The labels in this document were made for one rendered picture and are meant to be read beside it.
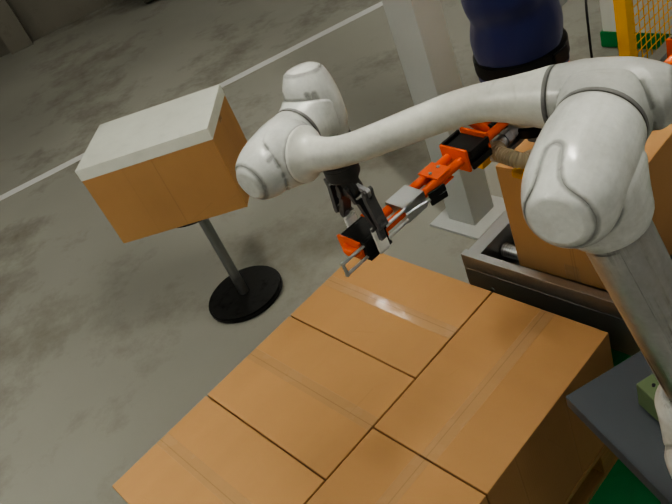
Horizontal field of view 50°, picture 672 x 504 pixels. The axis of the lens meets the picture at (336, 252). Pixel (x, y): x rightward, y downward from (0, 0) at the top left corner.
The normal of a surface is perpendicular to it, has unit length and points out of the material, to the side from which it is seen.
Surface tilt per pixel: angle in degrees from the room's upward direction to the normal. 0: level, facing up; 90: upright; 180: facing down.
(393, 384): 0
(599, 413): 0
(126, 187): 90
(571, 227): 88
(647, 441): 0
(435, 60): 90
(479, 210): 90
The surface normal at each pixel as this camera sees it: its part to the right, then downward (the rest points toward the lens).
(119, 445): -0.33, -0.74
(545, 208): -0.47, 0.69
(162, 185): 0.00, 0.62
